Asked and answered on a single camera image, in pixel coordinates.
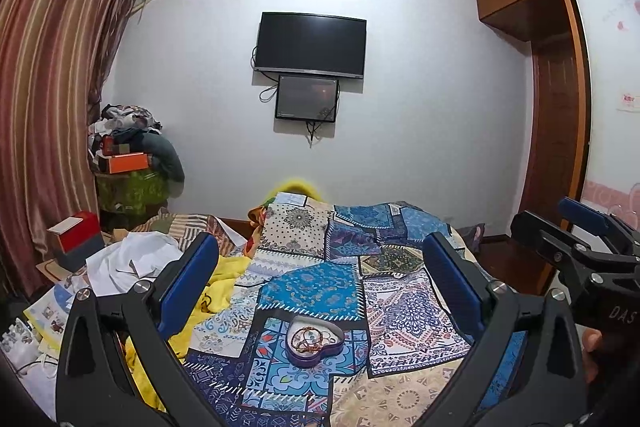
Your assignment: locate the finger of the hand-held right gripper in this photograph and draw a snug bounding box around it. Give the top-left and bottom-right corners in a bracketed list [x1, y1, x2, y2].
[510, 210, 640, 279]
[557, 197, 640, 256]

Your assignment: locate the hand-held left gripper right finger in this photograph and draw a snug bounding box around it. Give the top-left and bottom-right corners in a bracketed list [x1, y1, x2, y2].
[422, 233, 589, 427]

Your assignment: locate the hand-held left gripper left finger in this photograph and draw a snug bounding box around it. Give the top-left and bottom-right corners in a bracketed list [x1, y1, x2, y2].
[55, 232, 221, 427]

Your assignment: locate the red beaded bracelet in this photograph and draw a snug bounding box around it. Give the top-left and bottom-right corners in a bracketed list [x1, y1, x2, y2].
[291, 327, 327, 354]

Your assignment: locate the purple heart-shaped tin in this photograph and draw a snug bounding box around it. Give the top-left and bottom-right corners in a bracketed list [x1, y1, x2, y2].
[286, 315, 346, 368]

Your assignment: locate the person's right hand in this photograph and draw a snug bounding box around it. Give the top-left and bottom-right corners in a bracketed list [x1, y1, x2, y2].
[581, 328, 604, 384]

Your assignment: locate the yellow cloth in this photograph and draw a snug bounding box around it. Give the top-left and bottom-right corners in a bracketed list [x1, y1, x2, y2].
[124, 252, 252, 414]

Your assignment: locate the striped beige cloth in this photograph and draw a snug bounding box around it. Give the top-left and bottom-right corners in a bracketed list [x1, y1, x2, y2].
[144, 211, 247, 254]

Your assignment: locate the purple cloth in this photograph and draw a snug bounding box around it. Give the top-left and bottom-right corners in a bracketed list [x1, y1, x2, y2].
[457, 223, 487, 254]

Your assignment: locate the white cloth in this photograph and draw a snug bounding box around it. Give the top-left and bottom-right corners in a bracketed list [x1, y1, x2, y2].
[84, 231, 187, 297]

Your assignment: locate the patchwork blanket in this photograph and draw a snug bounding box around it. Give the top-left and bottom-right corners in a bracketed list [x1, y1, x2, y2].
[175, 201, 551, 427]

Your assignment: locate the brown wooden door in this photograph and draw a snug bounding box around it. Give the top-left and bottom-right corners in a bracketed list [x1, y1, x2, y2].
[530, 0, 583, 242]

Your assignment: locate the green patterned cloth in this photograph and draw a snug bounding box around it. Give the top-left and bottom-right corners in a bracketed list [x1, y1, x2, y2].
[95, 172, 172, 229]

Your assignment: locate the red box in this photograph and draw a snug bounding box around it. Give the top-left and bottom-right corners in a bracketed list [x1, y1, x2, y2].
[47, 212, 104, 274]

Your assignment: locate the orange box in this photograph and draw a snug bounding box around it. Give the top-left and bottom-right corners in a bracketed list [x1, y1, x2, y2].
[106, 152, 151, 174]

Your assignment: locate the flat cardboard piece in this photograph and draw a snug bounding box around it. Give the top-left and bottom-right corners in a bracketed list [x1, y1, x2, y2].
[34, 257, 92, 284]

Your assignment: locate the yellow pillow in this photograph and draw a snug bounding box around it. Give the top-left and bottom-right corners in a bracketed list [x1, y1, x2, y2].
[264, 179, 327, 204]

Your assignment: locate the illustrated booklet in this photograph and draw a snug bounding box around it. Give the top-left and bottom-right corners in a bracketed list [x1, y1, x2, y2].
[24, 282, 77, 350]

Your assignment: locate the pile of clothes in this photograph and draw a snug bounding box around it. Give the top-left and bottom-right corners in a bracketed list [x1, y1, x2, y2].
[87, 104, 186, 184]

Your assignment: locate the clear blister pack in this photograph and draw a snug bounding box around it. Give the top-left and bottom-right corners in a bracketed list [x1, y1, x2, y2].
[0, 319, 40, 354]

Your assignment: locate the striped brown curtain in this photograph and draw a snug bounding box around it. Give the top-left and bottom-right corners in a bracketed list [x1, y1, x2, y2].
[0, 0, 151, 300]

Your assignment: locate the black hanging cable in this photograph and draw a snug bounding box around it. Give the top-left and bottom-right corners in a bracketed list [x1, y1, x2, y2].
[305, 121, 327, 146]

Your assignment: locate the small black wall screen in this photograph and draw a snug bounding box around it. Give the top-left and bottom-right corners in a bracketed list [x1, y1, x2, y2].
[274, 75, 340, 124]

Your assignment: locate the black wall television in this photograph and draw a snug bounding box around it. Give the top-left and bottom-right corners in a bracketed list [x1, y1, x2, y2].
[252, 12, 369, 80]

